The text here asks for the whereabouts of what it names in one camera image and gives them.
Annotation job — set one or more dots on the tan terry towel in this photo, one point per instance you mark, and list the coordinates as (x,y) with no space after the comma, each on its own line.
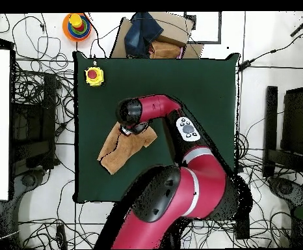
(120,153)

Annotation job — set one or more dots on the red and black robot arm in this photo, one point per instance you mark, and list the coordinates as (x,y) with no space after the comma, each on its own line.
(188,187)

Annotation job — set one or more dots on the long black flat bar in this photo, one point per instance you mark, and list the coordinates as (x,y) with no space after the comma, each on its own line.
(270,130)

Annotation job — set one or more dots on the dark green tablecloth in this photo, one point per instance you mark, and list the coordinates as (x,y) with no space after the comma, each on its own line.
(154,78)

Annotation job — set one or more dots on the yellow emergency stop button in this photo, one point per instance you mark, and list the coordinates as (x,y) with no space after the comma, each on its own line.
(94,76)

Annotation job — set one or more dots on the light brown folded cloth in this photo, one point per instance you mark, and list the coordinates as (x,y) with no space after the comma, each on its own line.
(164,50)

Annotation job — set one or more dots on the pink cloth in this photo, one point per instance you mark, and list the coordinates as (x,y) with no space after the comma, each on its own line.
(182,53)

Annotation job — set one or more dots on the blue denim jeans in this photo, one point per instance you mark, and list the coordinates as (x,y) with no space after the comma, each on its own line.
(141,33)

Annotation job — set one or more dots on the brown cardboard box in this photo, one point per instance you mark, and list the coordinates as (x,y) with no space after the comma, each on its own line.
(172,28)

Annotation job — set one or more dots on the black round foot knob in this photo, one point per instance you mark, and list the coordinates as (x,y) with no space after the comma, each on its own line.
(28,179)
(285,188)

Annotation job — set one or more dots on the grey stand base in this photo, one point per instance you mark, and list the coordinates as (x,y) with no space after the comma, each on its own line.
(24,192)

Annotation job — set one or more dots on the black power adapter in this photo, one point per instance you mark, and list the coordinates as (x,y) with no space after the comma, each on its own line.
(246,65)

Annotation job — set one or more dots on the black power strip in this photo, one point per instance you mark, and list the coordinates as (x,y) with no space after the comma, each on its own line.
(243,229)

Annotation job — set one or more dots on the dark stand base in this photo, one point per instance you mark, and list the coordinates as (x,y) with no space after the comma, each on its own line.
(294,195)

